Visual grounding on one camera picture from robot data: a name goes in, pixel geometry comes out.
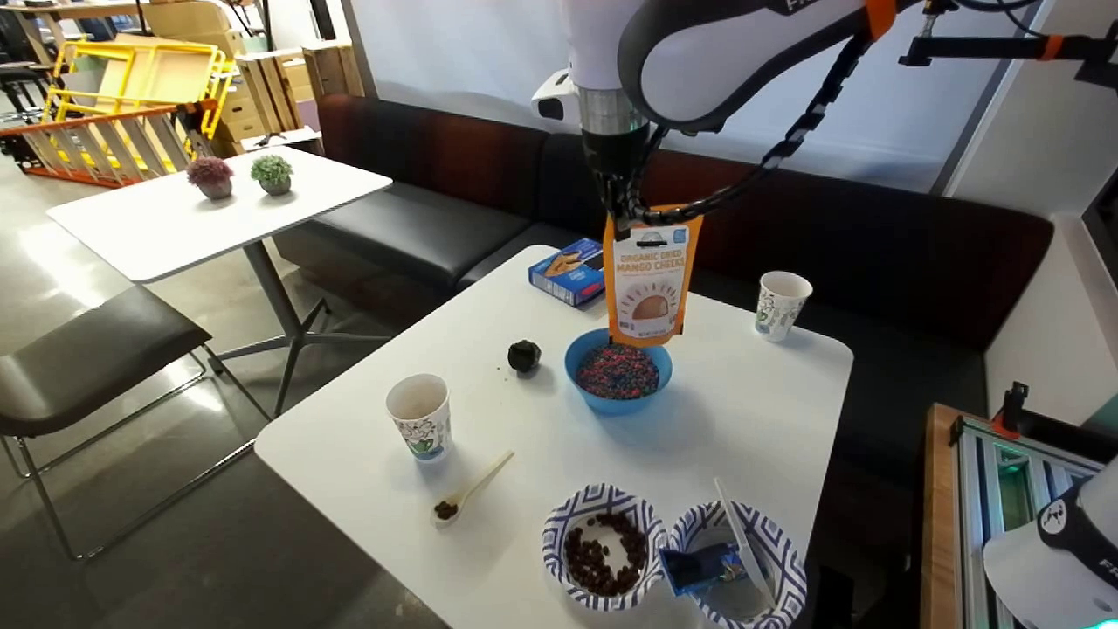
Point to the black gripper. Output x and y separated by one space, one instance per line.
616 161

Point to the orange and white food packet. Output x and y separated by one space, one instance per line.
652 284

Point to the small dark blue packet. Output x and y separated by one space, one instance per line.
704 572

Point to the patterned paper bowl with packet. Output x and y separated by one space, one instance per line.
772 560

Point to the blue cookie box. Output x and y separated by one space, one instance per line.
562 274

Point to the blue bowl with candies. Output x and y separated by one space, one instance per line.
616 378

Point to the small black ball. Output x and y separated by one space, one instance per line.
525 355

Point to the dark brown bench backrest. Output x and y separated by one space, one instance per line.
465 145

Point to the paper cup with candies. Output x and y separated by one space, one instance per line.
780 304

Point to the large white square table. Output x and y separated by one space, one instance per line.
745 407

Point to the white projection screen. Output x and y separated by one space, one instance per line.
465 48

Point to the empty printed paper cup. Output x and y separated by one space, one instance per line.
419 412

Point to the small wooden spoon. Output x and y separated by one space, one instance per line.
476 484

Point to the patterned paper bowl with chocolate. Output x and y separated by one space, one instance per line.
603 550

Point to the white plastic utensil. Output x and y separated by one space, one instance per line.
748 545

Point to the green potted plant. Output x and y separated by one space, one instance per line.
274 174

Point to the light wooden drawer cabinet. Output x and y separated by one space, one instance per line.
274 88

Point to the maroon potted plant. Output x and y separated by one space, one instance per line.
212 177

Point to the black and red clamp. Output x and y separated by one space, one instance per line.
1007 407

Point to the wooden edged glass cabinet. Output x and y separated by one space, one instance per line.
941 512

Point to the white table with metal legs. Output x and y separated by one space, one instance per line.
150 220

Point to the yellow metal rack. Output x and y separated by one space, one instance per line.
127 70

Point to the white cap with panda logo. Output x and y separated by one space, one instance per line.
1035 572

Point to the black chair with metal legs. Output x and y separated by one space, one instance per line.
93 350

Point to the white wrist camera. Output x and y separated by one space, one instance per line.
555 98

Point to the orange metal frame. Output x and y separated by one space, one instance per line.
93 145

